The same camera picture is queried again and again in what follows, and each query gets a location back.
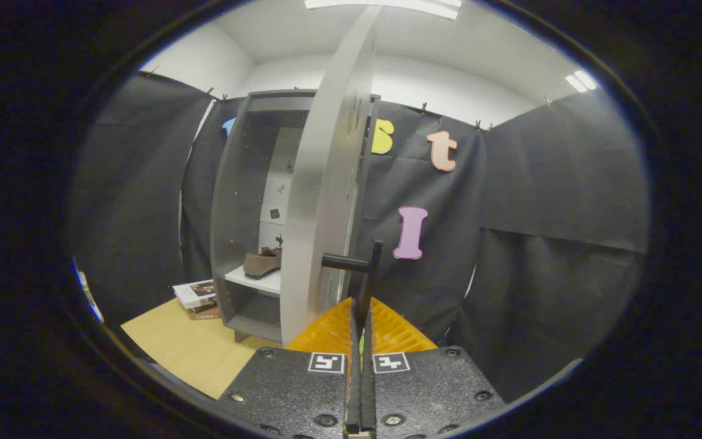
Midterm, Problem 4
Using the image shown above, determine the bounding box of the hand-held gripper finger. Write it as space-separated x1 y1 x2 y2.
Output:
361 297 506 438
217 297 362 438

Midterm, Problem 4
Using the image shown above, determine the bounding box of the black backdrop cloth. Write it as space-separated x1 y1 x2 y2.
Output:
68 70 653 403

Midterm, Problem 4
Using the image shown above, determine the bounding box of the brown fuzzy shoe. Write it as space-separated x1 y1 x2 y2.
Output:
243 246 283 280

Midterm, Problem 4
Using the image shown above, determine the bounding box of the white magazine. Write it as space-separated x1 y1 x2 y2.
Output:
172 279 218 309

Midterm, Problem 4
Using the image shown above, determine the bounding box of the small ceiling light panel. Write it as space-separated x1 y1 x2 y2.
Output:
565 70 597 93

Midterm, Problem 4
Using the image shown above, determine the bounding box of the brown book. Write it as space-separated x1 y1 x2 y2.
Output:
185 302 222 321

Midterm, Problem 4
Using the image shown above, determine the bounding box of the large ceiling light panel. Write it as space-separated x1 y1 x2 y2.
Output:
304 0 463 21

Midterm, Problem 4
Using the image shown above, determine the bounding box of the grey shoe cabinet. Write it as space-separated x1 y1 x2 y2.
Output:
210 90 381 343

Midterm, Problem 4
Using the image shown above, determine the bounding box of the grey shoe cabinet door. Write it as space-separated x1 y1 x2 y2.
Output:
280 5 382 346

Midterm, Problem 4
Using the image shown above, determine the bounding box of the black door handle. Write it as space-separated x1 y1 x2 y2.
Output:
322 240 384 336

